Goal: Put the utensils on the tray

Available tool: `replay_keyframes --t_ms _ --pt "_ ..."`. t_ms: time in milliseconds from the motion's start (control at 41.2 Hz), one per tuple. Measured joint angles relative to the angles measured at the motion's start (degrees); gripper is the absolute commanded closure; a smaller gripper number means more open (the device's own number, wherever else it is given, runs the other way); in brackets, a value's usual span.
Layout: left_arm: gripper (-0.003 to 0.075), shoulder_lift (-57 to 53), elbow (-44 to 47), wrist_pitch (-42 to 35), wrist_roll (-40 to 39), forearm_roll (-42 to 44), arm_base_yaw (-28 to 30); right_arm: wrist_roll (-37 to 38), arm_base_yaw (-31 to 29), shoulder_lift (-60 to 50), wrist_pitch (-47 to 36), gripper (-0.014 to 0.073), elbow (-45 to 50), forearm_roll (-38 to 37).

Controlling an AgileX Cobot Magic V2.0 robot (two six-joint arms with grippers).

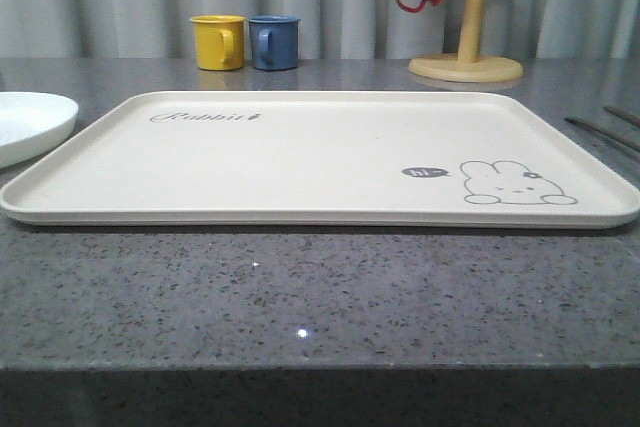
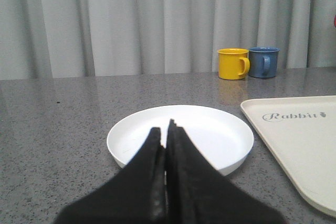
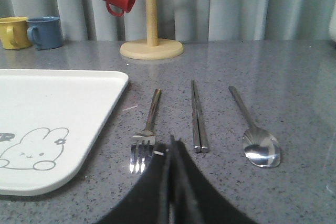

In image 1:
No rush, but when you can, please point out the silver metal fork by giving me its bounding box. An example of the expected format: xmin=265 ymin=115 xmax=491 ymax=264
xmin=564 ymin=117 xmax=640 ymax=152

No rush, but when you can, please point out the white round plate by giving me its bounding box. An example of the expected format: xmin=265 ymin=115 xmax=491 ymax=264
xmin=1 ymin=92 xmax=79 ymax=168

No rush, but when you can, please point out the cream rabbit serving tray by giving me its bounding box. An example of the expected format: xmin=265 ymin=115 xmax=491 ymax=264
xmin=1 ymin=91 xmax=639 ymax=228

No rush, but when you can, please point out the blue mug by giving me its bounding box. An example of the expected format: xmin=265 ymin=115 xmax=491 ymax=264
xmin=248 ymin=15 xmax=300 ymax=71

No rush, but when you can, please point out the yellow mug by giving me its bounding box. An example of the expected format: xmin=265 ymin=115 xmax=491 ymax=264
xmin=190 ymin=15 xmax=245 ymax=71

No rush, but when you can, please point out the wooden mug tree stand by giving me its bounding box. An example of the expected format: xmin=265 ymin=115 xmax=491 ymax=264
xmin=408 ymin=0 xmax=523 ymax=83

